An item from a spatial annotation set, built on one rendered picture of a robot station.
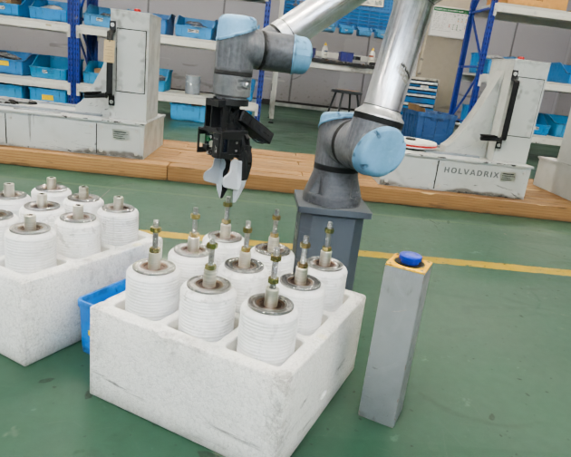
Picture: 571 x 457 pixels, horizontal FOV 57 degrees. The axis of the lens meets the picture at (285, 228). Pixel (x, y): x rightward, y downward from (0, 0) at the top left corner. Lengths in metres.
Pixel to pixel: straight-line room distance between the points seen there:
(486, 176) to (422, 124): 2.33
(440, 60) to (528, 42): 3.13
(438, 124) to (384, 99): 4.15
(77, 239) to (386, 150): 0.70
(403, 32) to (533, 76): 1.96
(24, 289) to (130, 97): 1.90
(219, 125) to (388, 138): 0.37
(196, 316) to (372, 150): 0.53
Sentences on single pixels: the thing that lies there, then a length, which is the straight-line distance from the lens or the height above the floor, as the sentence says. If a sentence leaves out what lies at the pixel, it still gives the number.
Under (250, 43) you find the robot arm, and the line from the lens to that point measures 1.05.
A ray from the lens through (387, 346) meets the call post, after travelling 0.98.
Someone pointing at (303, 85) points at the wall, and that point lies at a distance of 9.11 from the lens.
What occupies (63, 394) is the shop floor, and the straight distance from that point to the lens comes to 1.09.
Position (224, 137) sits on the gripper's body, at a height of 0.48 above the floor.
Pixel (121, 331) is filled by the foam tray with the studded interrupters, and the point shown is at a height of 0.16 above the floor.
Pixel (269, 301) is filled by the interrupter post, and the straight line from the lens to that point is 0.84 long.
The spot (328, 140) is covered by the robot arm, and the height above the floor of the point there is 0.46.
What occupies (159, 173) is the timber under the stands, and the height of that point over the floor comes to 0.03.
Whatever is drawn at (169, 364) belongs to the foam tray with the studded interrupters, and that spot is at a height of 0.13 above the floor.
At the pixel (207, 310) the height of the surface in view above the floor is 0.23.
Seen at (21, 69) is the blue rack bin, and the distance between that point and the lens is 5.89.
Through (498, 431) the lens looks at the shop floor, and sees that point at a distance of 1.15.
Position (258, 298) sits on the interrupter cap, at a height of 0.25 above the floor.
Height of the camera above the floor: 0.62
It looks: 17 degrees down
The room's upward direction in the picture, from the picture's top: 7 degrees clockwise
